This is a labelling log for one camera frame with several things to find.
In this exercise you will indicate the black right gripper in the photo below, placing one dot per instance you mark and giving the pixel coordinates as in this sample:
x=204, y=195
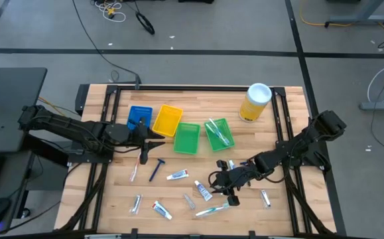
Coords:
x=238, y=176

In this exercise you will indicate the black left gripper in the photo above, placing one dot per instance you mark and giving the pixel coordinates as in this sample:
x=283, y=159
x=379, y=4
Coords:
x=143, y=139

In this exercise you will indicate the small blue toothpaste tube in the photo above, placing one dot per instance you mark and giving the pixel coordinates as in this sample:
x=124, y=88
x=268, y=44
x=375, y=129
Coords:
x=203, y=191

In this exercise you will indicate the small white toothpaste tube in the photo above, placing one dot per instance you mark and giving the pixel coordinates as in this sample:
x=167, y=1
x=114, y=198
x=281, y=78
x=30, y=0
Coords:
x=231, y=164
x=162, y=210
x=177, y=174

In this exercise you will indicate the teal toothbrush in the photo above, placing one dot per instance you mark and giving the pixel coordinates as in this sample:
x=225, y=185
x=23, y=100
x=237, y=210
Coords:
x=210, y=210

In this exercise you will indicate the red toothbrush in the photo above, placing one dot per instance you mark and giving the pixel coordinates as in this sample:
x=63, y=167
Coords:
x=134, y=172

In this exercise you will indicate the blue toothbrush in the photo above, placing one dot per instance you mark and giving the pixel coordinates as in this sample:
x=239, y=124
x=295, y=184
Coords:
x=219, y=132

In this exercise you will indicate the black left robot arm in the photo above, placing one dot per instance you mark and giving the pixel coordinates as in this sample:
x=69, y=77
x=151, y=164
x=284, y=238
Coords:
x=69, y=127

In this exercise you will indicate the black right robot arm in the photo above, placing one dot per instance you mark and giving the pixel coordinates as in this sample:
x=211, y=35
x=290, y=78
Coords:
x=297, y=146

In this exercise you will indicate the yellow plastic basket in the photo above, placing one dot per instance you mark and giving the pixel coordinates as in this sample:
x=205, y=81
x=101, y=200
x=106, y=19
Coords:
x=168, y=121

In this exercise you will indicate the blue plastic basket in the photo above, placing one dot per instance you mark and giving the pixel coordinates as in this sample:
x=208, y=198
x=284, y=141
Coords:
x=140, y=113

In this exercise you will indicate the green plastic basket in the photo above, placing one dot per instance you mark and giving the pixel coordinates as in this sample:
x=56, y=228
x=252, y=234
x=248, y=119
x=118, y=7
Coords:
x=187, y=138
x=226, y=127

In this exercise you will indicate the yellow wipes canister white lid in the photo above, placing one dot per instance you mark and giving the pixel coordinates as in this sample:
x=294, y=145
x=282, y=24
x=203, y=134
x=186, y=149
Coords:
x=253, y=106

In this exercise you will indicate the black flat desk panel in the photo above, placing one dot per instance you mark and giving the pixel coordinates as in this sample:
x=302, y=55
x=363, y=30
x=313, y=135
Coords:
x=9, y=99

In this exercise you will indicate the dark grey computer desk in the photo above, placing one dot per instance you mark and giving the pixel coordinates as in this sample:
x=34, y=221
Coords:
x=9, y=199

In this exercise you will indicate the grey desk foot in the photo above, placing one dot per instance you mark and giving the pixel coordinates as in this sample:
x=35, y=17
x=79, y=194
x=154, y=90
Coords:
x=380, y=105

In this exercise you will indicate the grey desk leg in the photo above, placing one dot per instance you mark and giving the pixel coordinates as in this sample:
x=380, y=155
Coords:
x=360, y=19

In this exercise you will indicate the black aluminium table frame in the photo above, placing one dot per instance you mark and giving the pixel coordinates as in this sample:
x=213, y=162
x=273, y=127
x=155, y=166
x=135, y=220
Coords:
x=195, y=88

